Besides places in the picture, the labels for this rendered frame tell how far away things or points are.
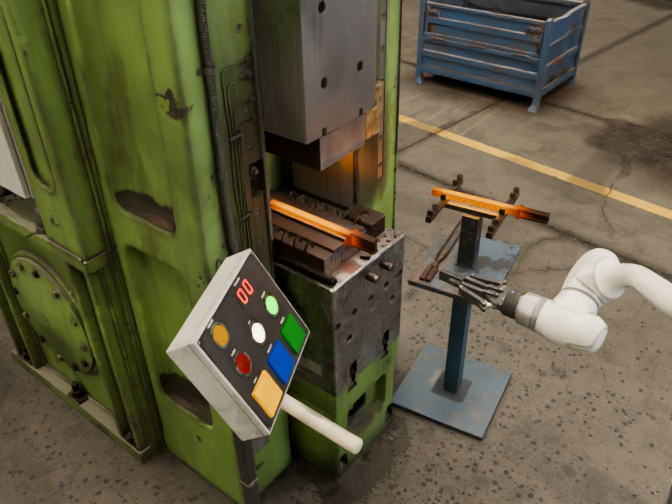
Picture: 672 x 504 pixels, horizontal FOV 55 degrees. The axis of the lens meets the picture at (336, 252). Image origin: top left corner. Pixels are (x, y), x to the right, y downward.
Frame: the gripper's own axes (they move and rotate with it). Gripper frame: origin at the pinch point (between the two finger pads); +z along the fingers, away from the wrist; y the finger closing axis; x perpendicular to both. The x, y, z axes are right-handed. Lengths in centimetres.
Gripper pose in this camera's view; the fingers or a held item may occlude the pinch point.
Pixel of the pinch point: (451, 278)
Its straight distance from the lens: 180.0
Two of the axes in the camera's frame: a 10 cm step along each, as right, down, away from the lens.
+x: -0.2, -8.2, -5.7
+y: 6.2, -4.6, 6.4
